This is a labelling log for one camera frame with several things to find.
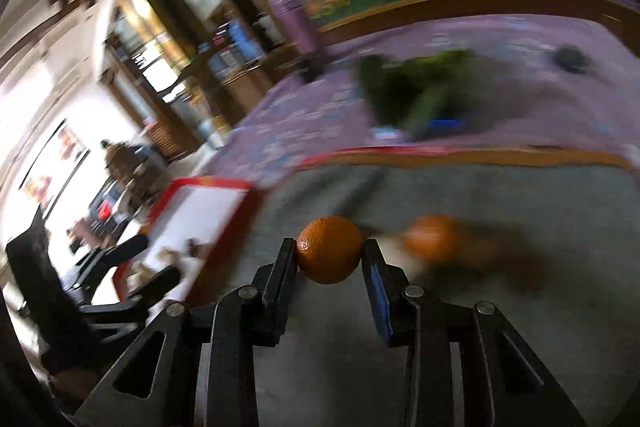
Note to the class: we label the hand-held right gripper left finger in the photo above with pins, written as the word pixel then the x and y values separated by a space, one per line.
pixel 286 267

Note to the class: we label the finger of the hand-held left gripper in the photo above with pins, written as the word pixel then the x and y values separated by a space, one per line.
pixel 155 283
pixel 125 250

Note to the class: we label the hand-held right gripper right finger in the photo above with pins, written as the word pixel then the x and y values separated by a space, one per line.
pixel 376 277

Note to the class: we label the orange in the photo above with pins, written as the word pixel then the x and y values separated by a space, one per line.
pixel 329 252
pixel 430 237

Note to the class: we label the red box white inside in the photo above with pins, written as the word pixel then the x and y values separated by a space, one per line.
pixel 200 217

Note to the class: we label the tan round fruit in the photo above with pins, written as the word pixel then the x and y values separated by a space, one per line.
pixel 170 253
pixel 139 276

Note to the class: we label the purple floral tablecloth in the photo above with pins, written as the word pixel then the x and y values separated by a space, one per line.
pixel 310 117

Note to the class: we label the blue plastic tray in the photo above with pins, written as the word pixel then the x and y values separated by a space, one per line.
pixel 445 126

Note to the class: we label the grey felt mat red trim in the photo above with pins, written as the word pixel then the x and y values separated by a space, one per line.
pixel 550 307

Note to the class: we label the green leafy vegetable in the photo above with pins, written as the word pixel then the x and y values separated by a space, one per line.
pixel 410 92

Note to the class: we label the blue bottle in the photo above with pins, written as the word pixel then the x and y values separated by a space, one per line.
pixel 242 39

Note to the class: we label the purple thermos bottle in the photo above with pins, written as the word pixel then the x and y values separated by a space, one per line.
pixel 295 24

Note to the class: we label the black car key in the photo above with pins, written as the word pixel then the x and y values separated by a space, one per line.
pixel 570 58

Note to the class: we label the wall poster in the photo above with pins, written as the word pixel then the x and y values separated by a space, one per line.
pixel 55 167

